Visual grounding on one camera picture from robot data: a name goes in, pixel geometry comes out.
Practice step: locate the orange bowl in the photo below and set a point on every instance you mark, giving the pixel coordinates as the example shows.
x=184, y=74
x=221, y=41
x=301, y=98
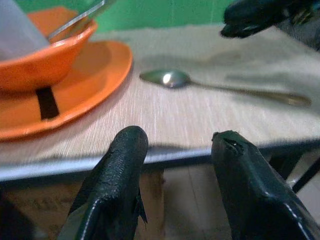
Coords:
x=37, y=62

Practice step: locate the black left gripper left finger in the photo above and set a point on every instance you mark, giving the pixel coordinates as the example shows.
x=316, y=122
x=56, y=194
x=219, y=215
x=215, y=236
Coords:
x=117, y=175

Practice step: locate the beige woven placemat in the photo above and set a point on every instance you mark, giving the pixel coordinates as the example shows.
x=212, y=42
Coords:
x=200, y=112

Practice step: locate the orange plate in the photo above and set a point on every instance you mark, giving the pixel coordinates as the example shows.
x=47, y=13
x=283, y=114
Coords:
x=100, y=75

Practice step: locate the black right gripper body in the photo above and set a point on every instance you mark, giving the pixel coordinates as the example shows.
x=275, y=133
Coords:
x=305, y=17

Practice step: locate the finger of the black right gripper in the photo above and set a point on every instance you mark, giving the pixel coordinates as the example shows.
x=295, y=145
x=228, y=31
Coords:
x=255, y=10
x=240, y=31

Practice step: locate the black tape strip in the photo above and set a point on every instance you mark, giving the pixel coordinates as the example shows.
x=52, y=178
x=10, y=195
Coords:
x=47, y=103

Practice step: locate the green placemat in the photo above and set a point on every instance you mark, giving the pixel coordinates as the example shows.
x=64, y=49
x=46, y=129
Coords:
x=162, y=12

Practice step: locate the silver metal spoon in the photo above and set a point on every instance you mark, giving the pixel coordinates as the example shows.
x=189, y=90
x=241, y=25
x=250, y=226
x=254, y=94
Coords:
x=172, y=78

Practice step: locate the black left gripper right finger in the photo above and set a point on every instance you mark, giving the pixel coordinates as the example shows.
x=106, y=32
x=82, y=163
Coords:
x=247, y=190

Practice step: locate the black metal table leg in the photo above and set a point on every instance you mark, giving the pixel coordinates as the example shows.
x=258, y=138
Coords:
x=306, y=175

